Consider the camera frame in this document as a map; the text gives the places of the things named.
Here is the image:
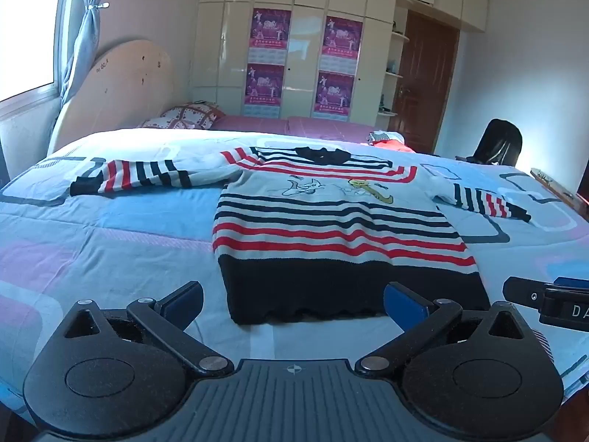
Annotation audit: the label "blue curtain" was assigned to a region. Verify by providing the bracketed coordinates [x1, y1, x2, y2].
[59, 0, 109, 102]

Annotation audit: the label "beige headboard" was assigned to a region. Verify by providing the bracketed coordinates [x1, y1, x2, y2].
[47, 39, 179, 155]

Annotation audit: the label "wooden furniture piece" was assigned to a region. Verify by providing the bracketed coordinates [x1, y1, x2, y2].
[529, 167, 589, 222]

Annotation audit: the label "window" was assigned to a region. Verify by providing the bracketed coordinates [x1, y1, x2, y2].
[0, 0, 70, 103]

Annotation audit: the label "pink bed sheet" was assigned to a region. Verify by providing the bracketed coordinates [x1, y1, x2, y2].
[209, 115, 408, 145]

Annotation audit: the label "corner shelves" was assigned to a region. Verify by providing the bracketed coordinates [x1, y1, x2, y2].
[377, 18, 411, 119]

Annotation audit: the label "striped knit sweater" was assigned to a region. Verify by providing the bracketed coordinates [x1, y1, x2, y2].
[70, 146, 532, 326]

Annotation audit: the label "light blue patterned blanket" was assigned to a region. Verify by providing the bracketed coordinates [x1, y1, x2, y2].
[0, 127, 589, 424]

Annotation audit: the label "red and white clothes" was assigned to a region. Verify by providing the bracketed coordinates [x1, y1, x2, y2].
[366, 131, 416, 154]

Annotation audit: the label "black chair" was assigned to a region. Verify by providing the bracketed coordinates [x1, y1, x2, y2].
[468, 119, 523, 167]

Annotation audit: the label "purple wall poster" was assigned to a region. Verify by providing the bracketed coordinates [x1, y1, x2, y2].
[314, 71, 355, 122]
[321, 15, 364, 75]
[244, 63, 285, 117]
[250, 8, 292, 63]

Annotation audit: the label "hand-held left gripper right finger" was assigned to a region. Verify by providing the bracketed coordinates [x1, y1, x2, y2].
[355, 282, 537, 375]

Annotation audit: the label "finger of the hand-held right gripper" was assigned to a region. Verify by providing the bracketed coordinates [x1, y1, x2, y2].
[502, 277, 589, 310]

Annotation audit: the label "brown wooden door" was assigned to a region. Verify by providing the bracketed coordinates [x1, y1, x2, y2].
[397, 9, 461, 154]

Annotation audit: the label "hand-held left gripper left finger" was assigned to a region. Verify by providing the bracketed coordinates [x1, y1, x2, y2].
[60, 281, 235, 377]

